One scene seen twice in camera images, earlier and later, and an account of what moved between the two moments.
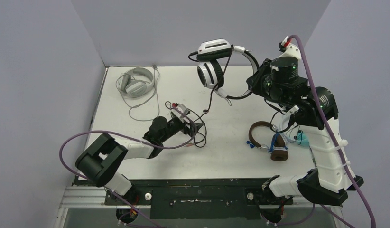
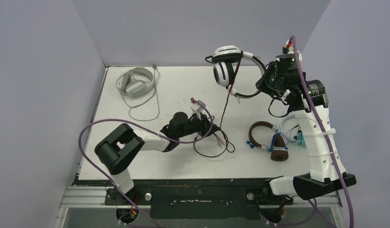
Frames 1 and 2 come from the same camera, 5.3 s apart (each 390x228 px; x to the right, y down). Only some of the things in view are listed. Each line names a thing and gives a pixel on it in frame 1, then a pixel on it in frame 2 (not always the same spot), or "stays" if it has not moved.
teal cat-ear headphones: (302, 139) stays
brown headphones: (279, 150) stays
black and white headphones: (211, 55) to (227, 58)
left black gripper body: (180, 125) to (196, 125)
